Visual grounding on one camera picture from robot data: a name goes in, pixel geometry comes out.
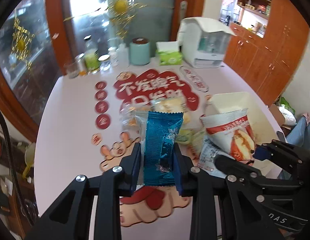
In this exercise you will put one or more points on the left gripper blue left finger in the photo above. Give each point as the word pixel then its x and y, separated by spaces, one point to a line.
pixel 132 167

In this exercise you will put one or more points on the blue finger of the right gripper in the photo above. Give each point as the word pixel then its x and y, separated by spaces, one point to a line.
pixel 262 152
pixel 235 170

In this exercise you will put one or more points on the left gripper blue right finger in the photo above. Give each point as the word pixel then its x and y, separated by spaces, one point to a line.
pixel 181 172

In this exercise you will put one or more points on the green snack packet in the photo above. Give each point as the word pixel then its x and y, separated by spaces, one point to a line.
pixel 186 136

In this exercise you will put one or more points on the dark dried fruit red pack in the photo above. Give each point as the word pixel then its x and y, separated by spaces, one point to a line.
pixel 206 159

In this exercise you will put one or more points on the white red noodle snack bag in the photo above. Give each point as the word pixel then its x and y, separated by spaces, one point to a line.
pixel 231 131

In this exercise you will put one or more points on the blue snack packet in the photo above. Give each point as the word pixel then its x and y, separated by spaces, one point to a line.
pixel 161 130

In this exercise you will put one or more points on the clear bag of small cakes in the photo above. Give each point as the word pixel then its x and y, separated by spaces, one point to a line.
pixel 127 113

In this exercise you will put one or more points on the cardboard box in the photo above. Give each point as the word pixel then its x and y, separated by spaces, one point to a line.
pixel 280 119

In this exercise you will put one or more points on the white plastic storage bin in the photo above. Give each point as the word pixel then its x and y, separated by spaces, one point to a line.
pixel 261 127

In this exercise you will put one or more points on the small glass jar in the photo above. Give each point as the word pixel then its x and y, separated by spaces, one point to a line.
pixel 104 61

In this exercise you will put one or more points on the green tissue box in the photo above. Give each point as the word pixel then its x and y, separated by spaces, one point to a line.
pixel 168 53

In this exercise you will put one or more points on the small white pill bottle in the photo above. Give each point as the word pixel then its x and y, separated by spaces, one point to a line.
pixel 113 56

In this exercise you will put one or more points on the white plastic bottle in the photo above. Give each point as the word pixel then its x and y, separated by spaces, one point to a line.
pixel 122 53

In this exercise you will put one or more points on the drinking glass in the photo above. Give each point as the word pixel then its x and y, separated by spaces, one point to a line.
pixel 72 70

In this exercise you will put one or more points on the clear bottle green label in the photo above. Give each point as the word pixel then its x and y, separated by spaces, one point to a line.
pixel 91 55

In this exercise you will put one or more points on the teal canister with brown lid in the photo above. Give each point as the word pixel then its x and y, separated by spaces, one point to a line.
pixel 139 51

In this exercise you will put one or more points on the metal tin can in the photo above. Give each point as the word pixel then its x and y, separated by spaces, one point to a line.
pixel 81 66

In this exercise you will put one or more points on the white countertop appliance with cover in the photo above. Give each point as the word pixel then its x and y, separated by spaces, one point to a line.
pixel 203 41

